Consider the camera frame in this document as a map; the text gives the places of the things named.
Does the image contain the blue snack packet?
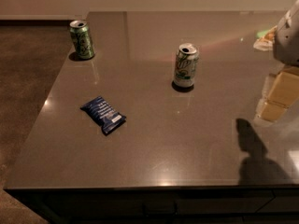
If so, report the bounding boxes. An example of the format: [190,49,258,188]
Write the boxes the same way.
[80,96,126,135]

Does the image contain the green soda can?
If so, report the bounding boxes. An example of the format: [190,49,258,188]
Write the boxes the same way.
[69,20,94,60]

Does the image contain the white 7up can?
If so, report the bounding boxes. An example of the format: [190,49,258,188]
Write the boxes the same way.
[173,43,199,88]

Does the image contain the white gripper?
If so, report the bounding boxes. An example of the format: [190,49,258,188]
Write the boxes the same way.
[256,0,299,122]

